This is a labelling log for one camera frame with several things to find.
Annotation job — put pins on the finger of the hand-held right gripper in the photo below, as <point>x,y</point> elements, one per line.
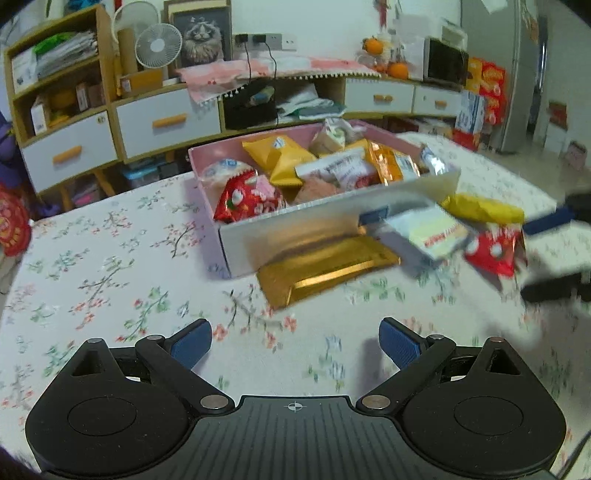
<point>549,221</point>
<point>554,287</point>

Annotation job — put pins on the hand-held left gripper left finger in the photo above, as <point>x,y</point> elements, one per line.
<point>191,344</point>

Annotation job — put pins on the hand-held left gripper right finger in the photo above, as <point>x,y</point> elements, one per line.
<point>399,344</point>

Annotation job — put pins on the white yellow-print snack packet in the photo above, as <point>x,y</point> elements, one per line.
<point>429,235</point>

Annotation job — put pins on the pink cardboard box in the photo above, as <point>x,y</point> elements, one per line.
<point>300,230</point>

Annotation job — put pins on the red snack packet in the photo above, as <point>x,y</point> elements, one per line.
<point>244,196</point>
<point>491,254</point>

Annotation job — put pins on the floral tablecloth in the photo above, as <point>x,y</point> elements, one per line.
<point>115,277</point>

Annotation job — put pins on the gold flat packet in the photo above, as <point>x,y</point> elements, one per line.
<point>323,272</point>

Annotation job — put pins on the silver snack packet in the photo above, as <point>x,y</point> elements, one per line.
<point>434,161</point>

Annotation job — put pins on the blue white carton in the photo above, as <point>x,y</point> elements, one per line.
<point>470,113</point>

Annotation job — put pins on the stack of red boxes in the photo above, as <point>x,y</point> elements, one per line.
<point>487,87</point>

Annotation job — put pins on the grey refrigerator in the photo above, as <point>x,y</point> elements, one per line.
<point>524,74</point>

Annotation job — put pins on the orange snack packet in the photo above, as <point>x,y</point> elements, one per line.
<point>392,164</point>

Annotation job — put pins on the clear plastic storage bin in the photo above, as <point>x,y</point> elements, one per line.
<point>141,177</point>

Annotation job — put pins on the pink snack packet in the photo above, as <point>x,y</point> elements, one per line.
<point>316,190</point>

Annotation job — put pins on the white blue-print snack packet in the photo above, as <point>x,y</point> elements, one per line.
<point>224,168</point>

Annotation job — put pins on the white red-print snack packet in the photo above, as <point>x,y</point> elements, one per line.
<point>337,168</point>

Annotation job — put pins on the microwave oven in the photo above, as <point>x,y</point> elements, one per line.
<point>445,60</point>

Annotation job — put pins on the orange fruit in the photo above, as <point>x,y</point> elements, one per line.
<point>373,45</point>
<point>398,70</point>

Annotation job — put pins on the red printed bag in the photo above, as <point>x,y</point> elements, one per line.
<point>14,221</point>

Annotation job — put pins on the white green-print snack packet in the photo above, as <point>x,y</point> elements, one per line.
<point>334,136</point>

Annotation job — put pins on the wooden white drawer cabinet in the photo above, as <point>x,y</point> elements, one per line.
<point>166,122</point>

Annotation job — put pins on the wooden shelf cabinet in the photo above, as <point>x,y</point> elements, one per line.
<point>60,115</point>

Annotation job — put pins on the purple plush toy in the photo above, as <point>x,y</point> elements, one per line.
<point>7,147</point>

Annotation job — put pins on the pink cloth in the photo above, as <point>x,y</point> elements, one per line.
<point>277,69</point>

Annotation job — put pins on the small white desk fan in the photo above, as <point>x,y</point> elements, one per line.
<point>158,46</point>

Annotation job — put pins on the framed cat picture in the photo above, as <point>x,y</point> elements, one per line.
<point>201,32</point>

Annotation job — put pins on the large white standing fan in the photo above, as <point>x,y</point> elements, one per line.
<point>134,16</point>

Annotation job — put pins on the wall socket strip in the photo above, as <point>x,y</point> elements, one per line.
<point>265,41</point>

